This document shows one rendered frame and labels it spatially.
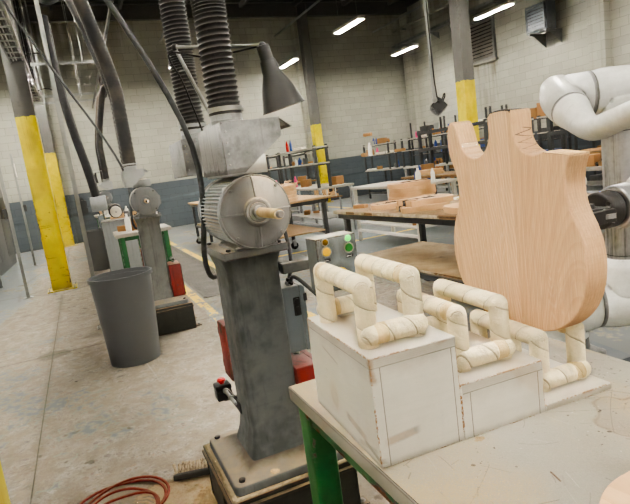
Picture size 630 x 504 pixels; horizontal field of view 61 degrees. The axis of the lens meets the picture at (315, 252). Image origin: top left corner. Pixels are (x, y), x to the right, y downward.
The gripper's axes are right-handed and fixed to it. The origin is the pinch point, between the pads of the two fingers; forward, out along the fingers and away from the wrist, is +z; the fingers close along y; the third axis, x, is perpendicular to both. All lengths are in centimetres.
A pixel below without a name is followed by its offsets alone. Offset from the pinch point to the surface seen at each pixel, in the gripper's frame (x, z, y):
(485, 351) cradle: -16.4, 19.8, -10.6
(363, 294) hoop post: -2.6, 39.4, -9.7
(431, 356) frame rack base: -13.3, 31.3, -13.3
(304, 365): -60, 15, 112
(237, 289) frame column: -25, 36, 112
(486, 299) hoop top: -9.2, 16.1, -7.1
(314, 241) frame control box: -10, 9, 97
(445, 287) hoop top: -9.2, 16.1, 5.0
